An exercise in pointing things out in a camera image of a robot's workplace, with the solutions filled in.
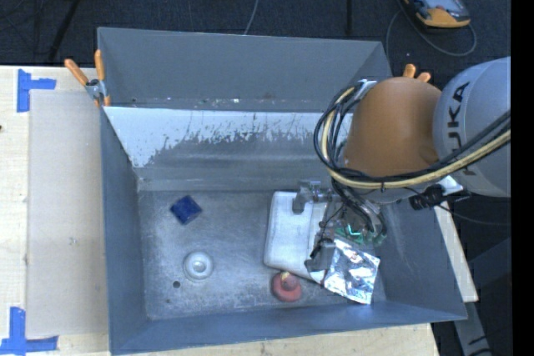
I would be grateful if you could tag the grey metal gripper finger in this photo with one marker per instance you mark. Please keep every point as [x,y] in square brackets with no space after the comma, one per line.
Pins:
[322,256]
[301,198]

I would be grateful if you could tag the silver foil packet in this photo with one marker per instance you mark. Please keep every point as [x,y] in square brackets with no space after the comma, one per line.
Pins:
[354,275]

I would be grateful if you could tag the white rectangular sponge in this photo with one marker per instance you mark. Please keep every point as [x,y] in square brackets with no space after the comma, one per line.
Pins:
[288,233]

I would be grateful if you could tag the red toy fruit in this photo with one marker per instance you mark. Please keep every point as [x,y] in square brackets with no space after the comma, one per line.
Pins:
[286,288]

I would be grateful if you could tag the grey metal bin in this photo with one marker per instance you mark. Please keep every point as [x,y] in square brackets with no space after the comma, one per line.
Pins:
[233,229]

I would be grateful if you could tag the blue cube block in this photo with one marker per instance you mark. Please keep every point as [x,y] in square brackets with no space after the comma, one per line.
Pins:
[186,209]

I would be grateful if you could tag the clear glass dome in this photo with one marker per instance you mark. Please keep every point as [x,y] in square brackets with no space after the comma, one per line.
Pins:
[198,264]

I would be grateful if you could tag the pale cardboard board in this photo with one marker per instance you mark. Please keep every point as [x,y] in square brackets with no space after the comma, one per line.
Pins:
[67,212]

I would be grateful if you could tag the black cylinder on white bracket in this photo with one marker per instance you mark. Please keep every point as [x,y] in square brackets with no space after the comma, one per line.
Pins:
[427,198]

